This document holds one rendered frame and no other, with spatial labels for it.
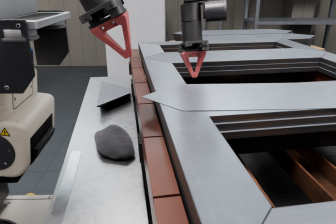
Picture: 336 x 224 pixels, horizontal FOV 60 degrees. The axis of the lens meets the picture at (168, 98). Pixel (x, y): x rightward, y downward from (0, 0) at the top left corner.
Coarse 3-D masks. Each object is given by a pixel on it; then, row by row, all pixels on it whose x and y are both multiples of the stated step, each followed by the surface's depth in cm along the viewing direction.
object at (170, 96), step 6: (174, 84) 77; (162, 90) 73; (168, 90) 73; (174, 90) 73; (156, 96) 69; (162, 96) 69; (168, 96) 69; (174, 96) 69; (162, 102) 65; (168, 102) 65; (174, 102) 65; (180, 102) 65; (180, 108) 62
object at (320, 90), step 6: (300, 84) 78; (306, 84) 78; (312, 84) 78; (318, 84) 78; (324, 84) 78; (306, 90) 73; (312, 90) 73; (318, 90) 73; (324, 90) 73; (330, 90) 73; (318, 96) 69; (324, 96) 69; (330, 96) 69; (324, 102) 66; (330, 102) 66
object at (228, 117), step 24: (168, 48) 132; (216, 48) 135; (240, 48) 137; (264, 48) 139; (216, 72) 102; (240, 72) 104; (264, 72) 105; (216, 120) 59; (240, 120) 60; (264, 120) 61; (288, 120) 61; (312, 120) 62; (168, 144) 54; (192, 216) 36
